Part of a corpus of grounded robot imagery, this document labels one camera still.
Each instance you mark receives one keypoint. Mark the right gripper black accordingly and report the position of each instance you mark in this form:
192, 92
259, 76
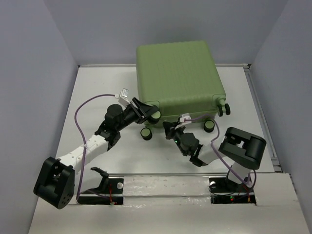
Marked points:
169, 128

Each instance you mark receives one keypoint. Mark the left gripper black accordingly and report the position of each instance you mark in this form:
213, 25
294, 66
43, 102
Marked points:
139, 112

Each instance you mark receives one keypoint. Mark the green suitcase with blue lining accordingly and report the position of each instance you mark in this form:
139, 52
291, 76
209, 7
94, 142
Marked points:
179, 78

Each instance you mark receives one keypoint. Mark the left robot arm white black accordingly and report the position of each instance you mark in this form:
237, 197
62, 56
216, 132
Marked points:
56, 181

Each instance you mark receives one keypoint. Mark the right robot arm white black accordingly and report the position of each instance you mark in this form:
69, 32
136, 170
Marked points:
240, 151

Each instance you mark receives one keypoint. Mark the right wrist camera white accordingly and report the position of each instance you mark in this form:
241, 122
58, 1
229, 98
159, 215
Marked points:
183, 120

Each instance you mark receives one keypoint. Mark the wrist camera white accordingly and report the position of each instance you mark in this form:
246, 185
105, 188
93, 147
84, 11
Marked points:
122, 97
183, 120

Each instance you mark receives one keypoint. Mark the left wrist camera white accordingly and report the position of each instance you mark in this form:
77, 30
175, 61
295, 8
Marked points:
122, 97

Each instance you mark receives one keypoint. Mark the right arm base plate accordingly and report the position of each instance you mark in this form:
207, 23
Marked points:
224, 191

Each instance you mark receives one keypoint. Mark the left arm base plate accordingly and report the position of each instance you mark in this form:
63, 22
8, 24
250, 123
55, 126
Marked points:
109, 192

